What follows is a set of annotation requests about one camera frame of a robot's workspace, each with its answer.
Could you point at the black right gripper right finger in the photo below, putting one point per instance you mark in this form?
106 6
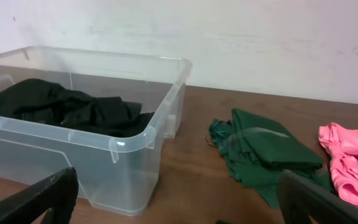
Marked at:
302 201

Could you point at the clear plastic storage bin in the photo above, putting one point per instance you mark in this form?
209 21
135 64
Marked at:
114 174

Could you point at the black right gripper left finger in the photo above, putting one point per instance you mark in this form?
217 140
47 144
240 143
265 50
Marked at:
53 197

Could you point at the black garment in bin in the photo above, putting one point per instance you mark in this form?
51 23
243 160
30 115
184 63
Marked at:
49 103

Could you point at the pink garment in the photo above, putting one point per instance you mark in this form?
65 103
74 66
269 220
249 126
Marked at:
342 146

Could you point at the dark green garment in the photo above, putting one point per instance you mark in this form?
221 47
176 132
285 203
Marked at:
256 149

